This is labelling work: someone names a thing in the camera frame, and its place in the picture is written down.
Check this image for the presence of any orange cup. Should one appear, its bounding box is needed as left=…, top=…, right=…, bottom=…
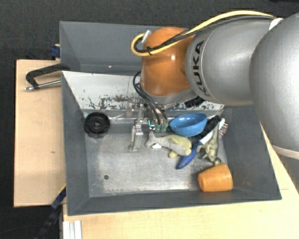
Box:
left=197, top=163, right=234, bottom=193

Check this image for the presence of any blue and white brush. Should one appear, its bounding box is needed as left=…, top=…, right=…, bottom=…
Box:
left=175, top=115, right=226, bottom=170

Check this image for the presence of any black cylinder on white bracket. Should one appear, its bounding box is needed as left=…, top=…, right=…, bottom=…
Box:
left=183, top=95, right=206, bottom=109

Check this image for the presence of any grey and yellow plush toy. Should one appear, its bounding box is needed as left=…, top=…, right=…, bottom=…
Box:
left=145, top=130, right=193, bottom=158

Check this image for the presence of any grey metal bin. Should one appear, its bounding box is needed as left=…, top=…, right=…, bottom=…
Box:
left=58, top=20, right=283, bottom=217

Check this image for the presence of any pale wood board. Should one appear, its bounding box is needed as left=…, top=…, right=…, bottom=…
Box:
left=13, top=59, right=67, bottom=208

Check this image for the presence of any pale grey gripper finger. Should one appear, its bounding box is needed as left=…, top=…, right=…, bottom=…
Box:
left=135, top=124, right=144, bottom=150
left=128, top=125, right=137, bottom=152

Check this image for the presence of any blue bowl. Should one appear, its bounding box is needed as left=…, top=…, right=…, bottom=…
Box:
left=168, top=112, right=208, bottom=137

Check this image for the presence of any black rubber ring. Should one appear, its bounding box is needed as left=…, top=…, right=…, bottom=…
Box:
left=83, top=111, right=111, bottom=138

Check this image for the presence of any green toy dinosaur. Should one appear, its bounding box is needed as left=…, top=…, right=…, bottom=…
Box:
left=196, top=125, right=223, bottom=166

